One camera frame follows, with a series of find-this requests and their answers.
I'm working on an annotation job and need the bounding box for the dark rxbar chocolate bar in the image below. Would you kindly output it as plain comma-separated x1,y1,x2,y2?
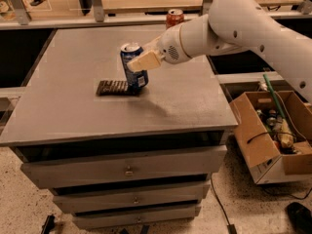
97,80,130,96

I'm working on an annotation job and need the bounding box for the grey drawer cabinet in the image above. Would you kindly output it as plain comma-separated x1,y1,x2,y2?
1,25,236,217

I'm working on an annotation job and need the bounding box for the black object on floor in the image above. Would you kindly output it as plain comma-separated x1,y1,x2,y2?
286,202,312,234

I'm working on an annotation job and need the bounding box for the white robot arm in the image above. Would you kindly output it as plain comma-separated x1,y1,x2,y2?
128,0,312,101

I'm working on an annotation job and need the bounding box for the middle grey drawer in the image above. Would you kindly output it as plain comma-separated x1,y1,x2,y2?
53,181,210,214

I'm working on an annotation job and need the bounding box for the black floor cable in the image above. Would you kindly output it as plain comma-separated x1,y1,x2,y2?
210,175,238,234

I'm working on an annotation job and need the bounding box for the grey drawer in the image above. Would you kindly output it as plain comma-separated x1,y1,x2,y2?
72,203,201,229
53,181,210,214
21,145,227,189

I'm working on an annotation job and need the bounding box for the brown cardboard box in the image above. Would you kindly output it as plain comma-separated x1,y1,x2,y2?
230,91,312,184

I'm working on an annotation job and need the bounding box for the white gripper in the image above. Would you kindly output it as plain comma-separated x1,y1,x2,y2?
127,24,191,72

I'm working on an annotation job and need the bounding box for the green stick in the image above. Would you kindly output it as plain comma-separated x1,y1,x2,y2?
263,74,286,119

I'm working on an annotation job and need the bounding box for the orange soda can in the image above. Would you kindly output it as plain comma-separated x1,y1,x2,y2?
166,9,184,28

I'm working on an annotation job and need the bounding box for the top grey drawer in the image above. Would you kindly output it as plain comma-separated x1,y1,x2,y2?
21,145,227,189

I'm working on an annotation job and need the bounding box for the small black object on shelf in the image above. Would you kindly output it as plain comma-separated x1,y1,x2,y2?
30,0,44,6

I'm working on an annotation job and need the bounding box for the bottom grey drawer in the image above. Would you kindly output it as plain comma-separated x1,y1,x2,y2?
72,203,201,229

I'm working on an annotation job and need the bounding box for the black object bottom left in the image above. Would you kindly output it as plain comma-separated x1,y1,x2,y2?
41,214,55,234

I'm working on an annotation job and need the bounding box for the blue pepsi can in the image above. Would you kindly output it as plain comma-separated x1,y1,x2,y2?
120,42,148,91

